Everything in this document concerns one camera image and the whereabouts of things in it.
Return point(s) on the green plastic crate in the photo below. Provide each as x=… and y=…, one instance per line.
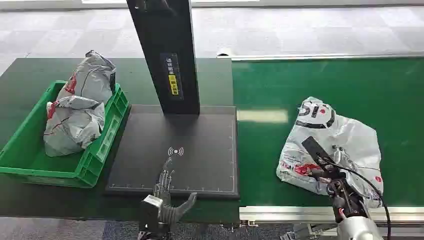
x=69, y=167

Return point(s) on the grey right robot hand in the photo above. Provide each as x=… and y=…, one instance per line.
x=338, y=185

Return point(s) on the grey parcel bag, black patch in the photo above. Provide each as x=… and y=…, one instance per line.
x=92, y=78

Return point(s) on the black scanner column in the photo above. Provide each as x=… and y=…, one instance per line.
x=165, y=39

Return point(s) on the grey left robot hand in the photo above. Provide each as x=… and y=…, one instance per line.
x=169, y=205

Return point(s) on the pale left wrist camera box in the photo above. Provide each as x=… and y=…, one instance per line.
x=150, y=212

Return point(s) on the pale crate label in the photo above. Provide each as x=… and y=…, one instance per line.
x=107, y=140

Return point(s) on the black scanner base plate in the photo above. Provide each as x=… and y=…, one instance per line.
x=198, y=155

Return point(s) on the aluminium conveyor frame rail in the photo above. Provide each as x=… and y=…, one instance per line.
x=285, y=214

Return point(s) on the yellow and black column label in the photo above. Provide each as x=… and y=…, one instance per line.
x=173, y=84

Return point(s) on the grey parcel bag, red print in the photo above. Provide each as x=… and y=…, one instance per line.
x=71, y=127

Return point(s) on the white parcel bag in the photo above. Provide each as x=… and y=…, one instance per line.
x=357, y=139

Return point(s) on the green conveyor belt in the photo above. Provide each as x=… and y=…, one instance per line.
x=331, y=86

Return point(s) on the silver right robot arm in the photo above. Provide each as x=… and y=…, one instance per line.
x=357, y=230

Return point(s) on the aluminium conveyor side rail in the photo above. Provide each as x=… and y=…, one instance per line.
x=314, y=56

